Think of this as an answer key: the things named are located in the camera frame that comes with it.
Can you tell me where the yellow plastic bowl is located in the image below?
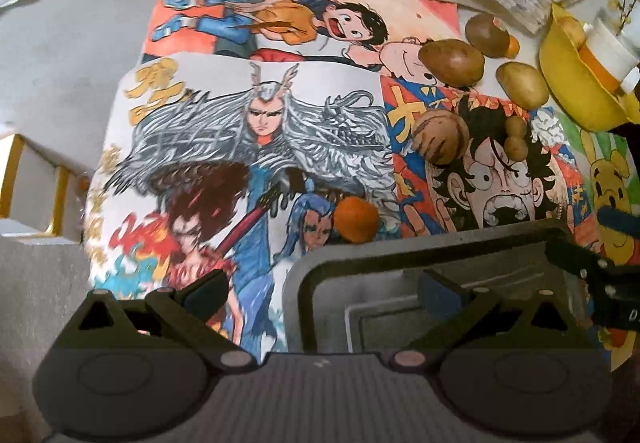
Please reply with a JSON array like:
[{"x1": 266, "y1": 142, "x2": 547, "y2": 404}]
[{"x1": 538, "y1": 2, "x2": 632, "y2": 131}]

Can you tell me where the brown potato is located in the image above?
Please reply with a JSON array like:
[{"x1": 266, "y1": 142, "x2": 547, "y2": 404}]
[{"x1": 418, "y1": 38, "x2": 486, "y2": 87}]

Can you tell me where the grey plastic tray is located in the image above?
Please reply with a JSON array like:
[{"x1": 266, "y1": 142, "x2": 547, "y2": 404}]
[{"x1": 281, "y1": 218, "x2": 597, "y2": 355}]

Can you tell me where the large orange tangerine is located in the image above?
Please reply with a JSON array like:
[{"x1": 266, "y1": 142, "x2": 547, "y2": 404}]
[{"x1": 332, "y1": 196, "x2": 381, "y2": 244}]

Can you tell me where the yellow fruit with dark spot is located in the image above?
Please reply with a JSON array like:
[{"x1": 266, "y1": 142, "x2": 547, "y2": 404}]
[{"x1": 557, "y1": 17, "x2": 588, "y2": 49}]

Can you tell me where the yellow potato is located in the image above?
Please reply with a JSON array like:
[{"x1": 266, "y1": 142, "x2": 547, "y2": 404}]
[{"x1": 495, "y1": 61, "x2": 550, "y2": 110}]

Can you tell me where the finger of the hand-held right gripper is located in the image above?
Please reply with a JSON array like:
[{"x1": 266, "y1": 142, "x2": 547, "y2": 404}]
[
  {"x1": 596, "y1": 204, "x2": 640, "y2": 238},
  {"x1": 544, "y1": 232, "x2": 640, "y2": 285}
]

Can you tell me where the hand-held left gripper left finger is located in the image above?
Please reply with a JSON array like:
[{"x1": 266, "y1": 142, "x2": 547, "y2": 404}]
[{"x1": 62, "y1": 268, "x2": 257, "y2": 374}]

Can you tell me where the white jar with orange label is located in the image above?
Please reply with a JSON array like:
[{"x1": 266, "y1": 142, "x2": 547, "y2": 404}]
[{"x1": 576, "y1": 18, "x2": 640, "y2": 95}]

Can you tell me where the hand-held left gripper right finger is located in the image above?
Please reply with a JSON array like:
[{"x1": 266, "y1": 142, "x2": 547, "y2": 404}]
[{"x1": 390, "y1": 268, "x2": 585, "y2": 372}]

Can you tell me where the silver-haired warrior poster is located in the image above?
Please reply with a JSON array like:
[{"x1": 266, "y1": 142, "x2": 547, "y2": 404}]
[{"x1": 84, "y1": 50, "x2": 402, "y2": 355}]

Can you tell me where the yellow framed white panel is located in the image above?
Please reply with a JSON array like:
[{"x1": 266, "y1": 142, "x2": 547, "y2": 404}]
[{"x1": 0, "y1": 133, "x2": 72, "y2": 236}]

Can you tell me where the white foam block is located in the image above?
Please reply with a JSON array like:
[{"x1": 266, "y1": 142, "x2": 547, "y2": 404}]
[{"x1": 0, "y1": 218, "x2": 95, "y2": 443}]

